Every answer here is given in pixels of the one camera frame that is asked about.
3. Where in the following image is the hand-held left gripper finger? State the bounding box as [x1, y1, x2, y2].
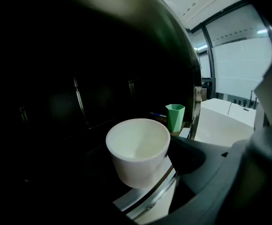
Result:
[150, 123, 272, 225]

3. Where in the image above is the white cup item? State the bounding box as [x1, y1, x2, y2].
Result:
[106, 118, 171, 189]

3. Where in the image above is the dark shelf with metal edge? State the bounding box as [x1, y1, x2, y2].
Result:
[0, 0, 203, 225]

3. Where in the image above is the white bathtub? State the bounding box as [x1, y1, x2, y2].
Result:
[194, 98, 258, 148]

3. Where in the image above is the green hexagonal cup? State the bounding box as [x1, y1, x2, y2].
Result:
[165, 104, 186, 133]

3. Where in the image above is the black bathtub faucet set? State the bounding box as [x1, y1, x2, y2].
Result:
[227, 90, 258, 116]

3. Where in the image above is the frosted glass window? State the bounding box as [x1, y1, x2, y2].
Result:
[191, 2, 272, 101]

